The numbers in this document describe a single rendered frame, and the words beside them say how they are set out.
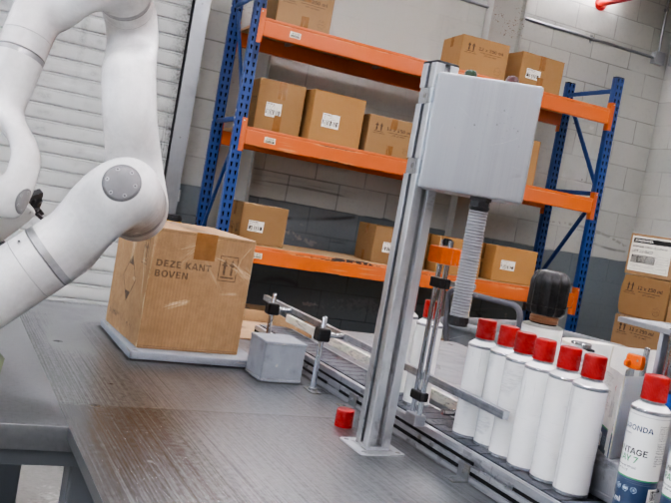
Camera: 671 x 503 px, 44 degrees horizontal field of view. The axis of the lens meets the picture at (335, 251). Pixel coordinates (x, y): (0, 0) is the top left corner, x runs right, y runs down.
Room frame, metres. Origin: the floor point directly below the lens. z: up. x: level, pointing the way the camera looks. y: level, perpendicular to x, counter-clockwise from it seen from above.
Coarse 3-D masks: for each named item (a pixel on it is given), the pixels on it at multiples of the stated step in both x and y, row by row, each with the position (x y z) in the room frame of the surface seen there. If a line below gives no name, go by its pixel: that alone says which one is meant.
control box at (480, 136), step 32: (448, 96) 1.36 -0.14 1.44; (480, 96) 1.35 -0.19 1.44; (512, 96) 1.35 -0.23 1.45; (448, 128) 1.36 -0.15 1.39; (480, 128) 1.35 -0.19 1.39; (512, 128) 1.34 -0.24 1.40; (448, 160) 1.36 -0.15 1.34; (480, 160) 1.35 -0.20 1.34; (512, 160) 1.34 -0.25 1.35; (448, 192) 1.36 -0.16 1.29; (480, 192) 1.35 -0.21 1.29; (512, 192) 1.34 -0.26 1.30
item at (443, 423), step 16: (304, 336) 2.18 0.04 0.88; (336, 368) 1.82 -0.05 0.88; (352, 368) 1.86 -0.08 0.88; (400, 400) 1.62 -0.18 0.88; (432, 416) 1.53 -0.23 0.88; (448, 416) 1.55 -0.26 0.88; (448, 432) 1.43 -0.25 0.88; (480, 448) 1.36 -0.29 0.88; (496, 464) 1.29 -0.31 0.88; (528, 480) 1.22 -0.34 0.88; (560, 496) 1.17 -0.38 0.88; (592, 496) 1.20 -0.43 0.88
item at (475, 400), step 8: (264, 296) 2.25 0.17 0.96; (280, 304) 2.15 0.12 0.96; (288, 304) 2.13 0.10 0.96; (296, 312) 2.05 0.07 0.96; (304, 312) 2.03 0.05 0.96; (312, 320) 1.96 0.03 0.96; (320, 320) 1.94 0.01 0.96; (336, 328) 1.86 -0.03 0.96; (344, 336) 1.80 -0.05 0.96; (352, 336) 1.78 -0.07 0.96; (360, 344) 1.73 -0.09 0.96; (368, 344) 1.71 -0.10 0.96; (408, 368) 1.55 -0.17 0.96; (416, 368) 1.53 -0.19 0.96; (432, 376) 1.48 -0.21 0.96; (440, 384) 1.45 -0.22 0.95; (448, 384) 1.43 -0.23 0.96; (456, 392) 1.41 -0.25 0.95; (464, 392) 1.39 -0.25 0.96; (464, 400) 1.39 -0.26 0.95; (472, 400) 1.37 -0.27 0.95; (480, 400) 1.35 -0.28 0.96; (480, 408) 1.35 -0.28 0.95; (488, 408) 1.33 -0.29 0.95; (496, 408) 1.31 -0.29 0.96; (496, 416) 1.31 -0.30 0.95; (504, 416) 1.29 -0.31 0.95
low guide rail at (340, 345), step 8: (288, 320) 2.27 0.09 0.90; (296, 320) 2.23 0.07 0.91; (304, 328) 2.17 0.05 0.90; (312, 328) 2.13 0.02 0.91; (336, 344) 1.99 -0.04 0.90; (344, 344) 1.96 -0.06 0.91; (344, 352) 1.95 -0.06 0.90; (352, 352) 1.92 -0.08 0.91; (360, 352) 1.88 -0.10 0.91; (360, 360) 1.88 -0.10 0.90; (368, 360) 1.85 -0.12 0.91; (432, 392) 1.61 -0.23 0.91; (440, 392) 1.59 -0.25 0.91; (440, 400) 1.58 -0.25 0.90; (448, 400) 1.55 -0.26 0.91; (456, 400) 1.54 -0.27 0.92
